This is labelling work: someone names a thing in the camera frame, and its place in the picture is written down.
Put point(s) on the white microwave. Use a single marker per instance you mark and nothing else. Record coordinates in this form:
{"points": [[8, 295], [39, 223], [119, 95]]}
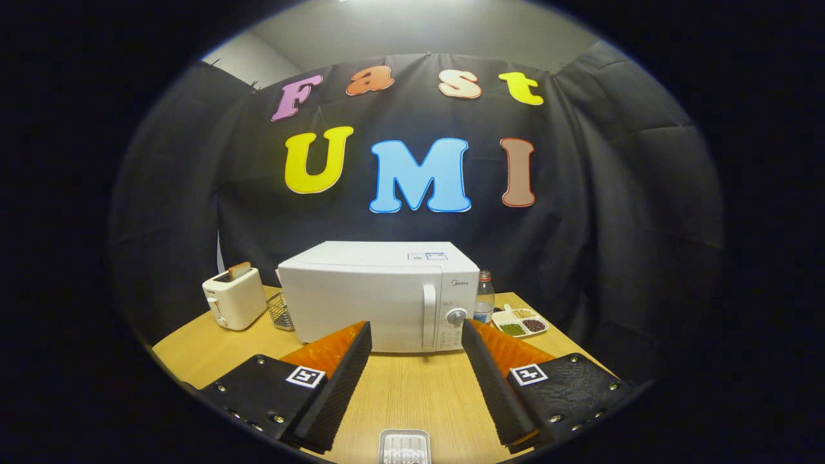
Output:
{"points": [[361, 296]]}

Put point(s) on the toast slice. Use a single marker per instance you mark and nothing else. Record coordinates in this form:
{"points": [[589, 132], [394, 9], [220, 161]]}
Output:
{"points": [[239, 270]]}

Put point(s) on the cream toaster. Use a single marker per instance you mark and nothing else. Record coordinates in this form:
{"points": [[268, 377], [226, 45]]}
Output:
{"points": [[235, 299]]}

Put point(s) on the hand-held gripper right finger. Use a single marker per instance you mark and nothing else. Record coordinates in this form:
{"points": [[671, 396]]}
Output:
{"points": [[493, 393]]}

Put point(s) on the clear plastic water bottle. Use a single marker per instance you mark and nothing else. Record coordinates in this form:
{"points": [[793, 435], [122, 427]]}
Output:
{"points": [[484, 303]]}

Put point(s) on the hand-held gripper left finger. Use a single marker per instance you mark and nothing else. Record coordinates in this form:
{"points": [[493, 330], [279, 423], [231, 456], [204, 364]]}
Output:
{"points": [[338, 393]]}

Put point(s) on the white divided bean dish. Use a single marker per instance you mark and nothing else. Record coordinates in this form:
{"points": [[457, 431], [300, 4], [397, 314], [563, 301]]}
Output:
{"points": [[519, 322]]}

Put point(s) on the clear plastic tray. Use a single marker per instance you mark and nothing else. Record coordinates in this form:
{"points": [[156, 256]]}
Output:
{"points": [[404, 446]]}

